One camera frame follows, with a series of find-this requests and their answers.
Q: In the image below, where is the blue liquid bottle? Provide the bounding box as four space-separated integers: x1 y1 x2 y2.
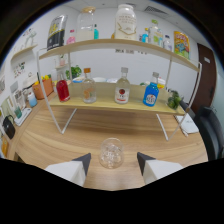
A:
142 71 160 108

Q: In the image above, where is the clear bottle with orange cap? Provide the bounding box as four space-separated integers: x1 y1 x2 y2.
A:
81 67 98 104

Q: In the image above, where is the white milk bottle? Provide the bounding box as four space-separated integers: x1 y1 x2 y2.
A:
114 3 138 41

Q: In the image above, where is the green cup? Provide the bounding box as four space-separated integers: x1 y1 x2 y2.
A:
13 105 23 120

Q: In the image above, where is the blue and white cup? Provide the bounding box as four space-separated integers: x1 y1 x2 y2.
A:
27 92 38 108

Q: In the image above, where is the clear glass with ice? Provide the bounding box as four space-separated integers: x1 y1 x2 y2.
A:
98 137 125 170

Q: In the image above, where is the white notebook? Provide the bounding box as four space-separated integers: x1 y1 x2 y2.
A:
175 113 200 135

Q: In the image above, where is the black chair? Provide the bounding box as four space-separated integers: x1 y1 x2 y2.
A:
194 105 224 161

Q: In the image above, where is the small green bottle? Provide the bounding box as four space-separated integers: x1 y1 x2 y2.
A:
166 89 183 110

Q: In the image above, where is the white scale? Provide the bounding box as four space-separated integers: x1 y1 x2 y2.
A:
13 107 33 127

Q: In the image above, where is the black kettle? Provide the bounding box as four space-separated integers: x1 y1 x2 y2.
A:
2 114 16 140

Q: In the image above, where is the red liquid bottle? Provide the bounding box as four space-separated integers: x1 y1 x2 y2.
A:
55 71 71 103

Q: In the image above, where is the two-tier wooden shelf rack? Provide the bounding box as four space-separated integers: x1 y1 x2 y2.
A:
35 38 203 142

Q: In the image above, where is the clear bottle with red label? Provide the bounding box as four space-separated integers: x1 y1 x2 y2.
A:
114 66 132 105

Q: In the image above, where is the orange basket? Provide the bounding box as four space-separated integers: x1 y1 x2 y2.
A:
32 78 55 101

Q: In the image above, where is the green potted plant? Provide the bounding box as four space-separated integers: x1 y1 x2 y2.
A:
65 65 83 80

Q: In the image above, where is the brown door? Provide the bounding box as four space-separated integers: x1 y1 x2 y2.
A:
190 42 218 114

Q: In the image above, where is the small clear bottle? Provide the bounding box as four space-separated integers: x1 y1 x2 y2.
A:
163 34 173 52

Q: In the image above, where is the yellow snack bag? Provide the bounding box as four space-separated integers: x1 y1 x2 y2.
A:
173 30 191 60

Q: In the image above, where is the small pink bottle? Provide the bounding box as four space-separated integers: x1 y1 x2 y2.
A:
66 29 76 45

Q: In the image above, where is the clear bottle with green cap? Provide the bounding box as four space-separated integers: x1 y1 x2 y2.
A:
148 19 164 48

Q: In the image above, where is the black and yellow bag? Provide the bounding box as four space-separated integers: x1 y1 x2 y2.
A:
46 14 69 52

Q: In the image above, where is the small teal bottle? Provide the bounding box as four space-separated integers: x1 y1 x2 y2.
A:
93 23 100 40

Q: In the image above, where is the wooden wall shelf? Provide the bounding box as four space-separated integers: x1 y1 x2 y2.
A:
10 44 38 63

